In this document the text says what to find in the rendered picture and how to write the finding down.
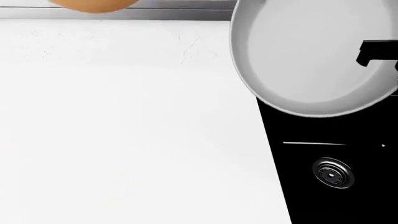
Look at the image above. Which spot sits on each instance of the white frying pan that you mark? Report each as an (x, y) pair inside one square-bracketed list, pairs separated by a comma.
[(311, 53)]

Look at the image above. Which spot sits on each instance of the silver cooktop control knob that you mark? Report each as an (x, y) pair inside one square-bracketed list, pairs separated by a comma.
[(333, 172)]

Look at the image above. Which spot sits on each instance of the orange round object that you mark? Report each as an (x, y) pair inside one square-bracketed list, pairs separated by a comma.
[(93, 4)]

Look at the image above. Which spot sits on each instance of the black glass cooktop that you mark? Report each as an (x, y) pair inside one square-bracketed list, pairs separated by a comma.
[(326, 205)]

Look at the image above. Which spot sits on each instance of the steel backsplash rail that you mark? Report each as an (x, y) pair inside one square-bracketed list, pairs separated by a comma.
[(174, 10)]

